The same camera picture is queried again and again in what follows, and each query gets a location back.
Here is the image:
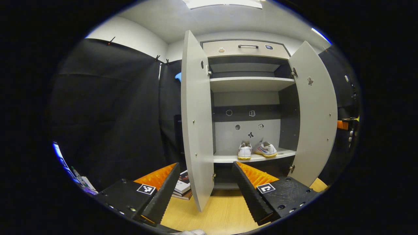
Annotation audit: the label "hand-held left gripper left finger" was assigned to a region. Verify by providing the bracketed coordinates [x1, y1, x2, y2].
[95, 162, 181, 226]

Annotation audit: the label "grey shoe cabinet door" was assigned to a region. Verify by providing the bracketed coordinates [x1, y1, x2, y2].
[288, 41, 338, 187]
[181, 30, 215, 212]

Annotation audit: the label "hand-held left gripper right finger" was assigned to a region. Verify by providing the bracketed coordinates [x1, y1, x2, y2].
[233, 161, 322, 226]

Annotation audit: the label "computer monitor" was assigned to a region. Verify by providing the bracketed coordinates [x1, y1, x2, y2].
[52, 141, 82, 185]

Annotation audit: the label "grey cabinet shelf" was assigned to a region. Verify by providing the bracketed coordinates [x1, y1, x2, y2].
[209, 77, 296, 92]
[213, 148, 297, 164]

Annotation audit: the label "brown book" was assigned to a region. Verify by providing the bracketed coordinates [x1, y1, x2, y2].
[171, 191, 193, 200]

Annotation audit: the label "marker pen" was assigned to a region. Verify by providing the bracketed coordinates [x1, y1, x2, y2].
[71, 166, 84, 185]

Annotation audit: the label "grey cabinet drawer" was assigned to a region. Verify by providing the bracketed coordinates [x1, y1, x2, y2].
[202, 40, 291, 60]

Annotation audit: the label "black backdrop cloth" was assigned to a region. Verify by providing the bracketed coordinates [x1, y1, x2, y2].
[158, 60, 185, 167]
[49, 38, 169, 190]

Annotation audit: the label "white papers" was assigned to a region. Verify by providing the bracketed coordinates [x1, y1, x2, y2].
[80, 176, 98, 194]

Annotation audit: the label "white shoe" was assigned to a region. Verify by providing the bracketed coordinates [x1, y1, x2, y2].
[254, 141, 278, 158]
[237, 141, 253, 160]

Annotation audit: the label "grey shoe cabinet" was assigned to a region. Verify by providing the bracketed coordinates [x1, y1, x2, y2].
[201, 39, 301, 190]

